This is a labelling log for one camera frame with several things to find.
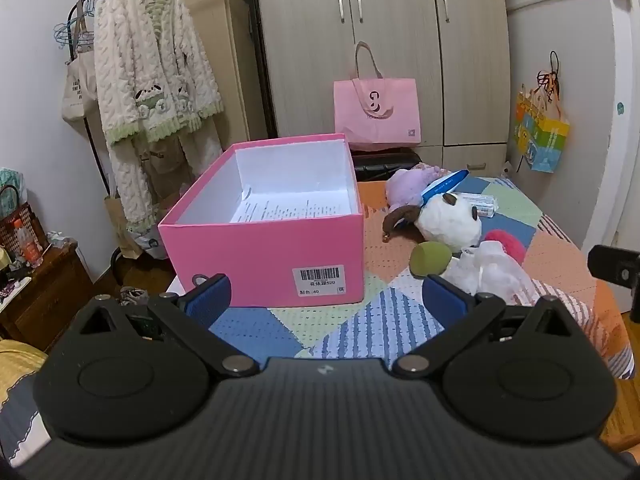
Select orange drink bottle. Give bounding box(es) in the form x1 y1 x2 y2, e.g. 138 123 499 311
15 219 43 267

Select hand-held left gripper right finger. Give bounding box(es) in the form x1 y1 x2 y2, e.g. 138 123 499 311
392 276 583 376

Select white plush dog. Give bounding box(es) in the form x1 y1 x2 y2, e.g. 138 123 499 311
382 192 483 253

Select white printed carton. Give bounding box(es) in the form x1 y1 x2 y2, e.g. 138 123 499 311
452 191 498 218

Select colourful gift bag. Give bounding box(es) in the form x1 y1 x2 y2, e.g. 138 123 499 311
515 51 571 173

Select green white tissue pack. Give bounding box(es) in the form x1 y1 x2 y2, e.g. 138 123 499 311
0 167 26 196

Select green soft ball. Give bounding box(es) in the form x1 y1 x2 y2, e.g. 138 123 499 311
409 241 453 278

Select black clothes rack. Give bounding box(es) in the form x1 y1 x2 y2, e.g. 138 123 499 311
70 0 173 291

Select black suitcase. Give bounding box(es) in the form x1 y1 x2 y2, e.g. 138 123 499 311
350 147 423 183

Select patterned bed blanket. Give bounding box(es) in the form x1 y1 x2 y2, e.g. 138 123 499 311
0 340 51 466

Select canvas tote bag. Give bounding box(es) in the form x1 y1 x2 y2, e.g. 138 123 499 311
61 15 101 122

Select pink tote bag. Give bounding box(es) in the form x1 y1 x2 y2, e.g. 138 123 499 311
334 41 422 150

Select pink cardboard box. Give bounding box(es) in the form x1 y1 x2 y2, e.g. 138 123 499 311
158 133 364 307

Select red soft toy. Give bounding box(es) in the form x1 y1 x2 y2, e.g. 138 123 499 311
482 230 527 266

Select blue white tissue packet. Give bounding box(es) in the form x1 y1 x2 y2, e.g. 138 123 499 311
420 170 471 206

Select fluffy cream pajama jacket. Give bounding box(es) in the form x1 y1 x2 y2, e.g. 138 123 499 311
94 0 224 143

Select blue wire hanger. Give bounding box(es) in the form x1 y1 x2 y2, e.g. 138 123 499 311
52 0 96 51

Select brown paper bag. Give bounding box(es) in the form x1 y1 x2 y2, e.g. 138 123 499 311
103 192 171 261

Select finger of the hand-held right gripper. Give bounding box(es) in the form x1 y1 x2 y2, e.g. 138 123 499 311
587 244 640 323

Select white refrigerator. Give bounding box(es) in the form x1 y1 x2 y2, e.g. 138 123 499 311
500 0 640 261

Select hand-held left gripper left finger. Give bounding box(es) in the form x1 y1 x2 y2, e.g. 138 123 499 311
75 273 258 379

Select brown wicker basket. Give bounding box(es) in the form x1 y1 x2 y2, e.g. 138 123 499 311
0 185 51 261

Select beige wardrobe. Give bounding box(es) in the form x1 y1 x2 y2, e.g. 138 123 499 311
250 0 511 176

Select grey sneaker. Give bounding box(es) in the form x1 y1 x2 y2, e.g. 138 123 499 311
117 286 151 307

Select fluffy cream pajama pants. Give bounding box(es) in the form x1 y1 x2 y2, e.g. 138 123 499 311
107 120 223 233

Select white plush with green ball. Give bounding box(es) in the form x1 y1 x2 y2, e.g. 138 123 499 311
442 240 538 306

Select patchwork tablecloth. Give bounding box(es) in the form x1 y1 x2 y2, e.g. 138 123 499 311
165 175 636 381

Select printed paper sheet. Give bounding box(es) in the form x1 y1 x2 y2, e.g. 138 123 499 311
230 187 358 223

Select wooden nightstand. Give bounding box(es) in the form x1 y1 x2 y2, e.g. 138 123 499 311
0 242 96 353

